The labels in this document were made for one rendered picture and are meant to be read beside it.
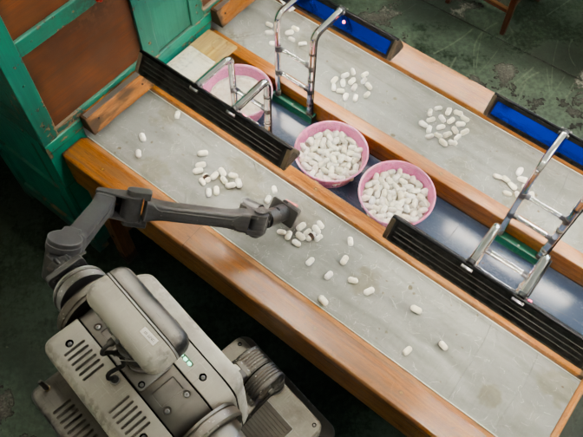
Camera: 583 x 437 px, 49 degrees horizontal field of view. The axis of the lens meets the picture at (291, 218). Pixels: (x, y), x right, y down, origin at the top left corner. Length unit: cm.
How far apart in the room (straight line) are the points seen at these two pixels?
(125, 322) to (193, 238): 107
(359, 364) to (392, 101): 104
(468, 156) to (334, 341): 87
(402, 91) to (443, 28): 141
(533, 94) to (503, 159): 132
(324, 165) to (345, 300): 52
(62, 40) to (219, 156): 64
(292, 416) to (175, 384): 101
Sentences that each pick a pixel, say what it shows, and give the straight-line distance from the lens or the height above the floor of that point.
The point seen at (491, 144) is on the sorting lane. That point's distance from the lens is 246.
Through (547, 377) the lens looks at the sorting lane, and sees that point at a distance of 211.
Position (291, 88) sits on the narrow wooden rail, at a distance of 247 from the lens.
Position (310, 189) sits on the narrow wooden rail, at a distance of 220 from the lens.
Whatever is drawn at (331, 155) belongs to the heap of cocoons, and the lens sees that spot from 231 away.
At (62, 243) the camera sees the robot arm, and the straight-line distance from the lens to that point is 150.
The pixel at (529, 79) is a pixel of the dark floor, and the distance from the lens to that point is 378.
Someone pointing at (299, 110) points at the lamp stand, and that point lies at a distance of 247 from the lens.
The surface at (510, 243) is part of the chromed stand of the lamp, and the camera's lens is 229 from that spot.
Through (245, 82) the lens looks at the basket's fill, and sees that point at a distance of 253.
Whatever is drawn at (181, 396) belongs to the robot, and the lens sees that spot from 122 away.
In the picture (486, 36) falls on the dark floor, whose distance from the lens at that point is 392.
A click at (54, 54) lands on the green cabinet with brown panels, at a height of 114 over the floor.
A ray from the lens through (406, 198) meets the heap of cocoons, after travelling 227.
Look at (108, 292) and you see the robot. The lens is 111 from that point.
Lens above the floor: 262
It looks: 60 degrees down
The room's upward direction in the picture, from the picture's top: 1 degrees clockwise
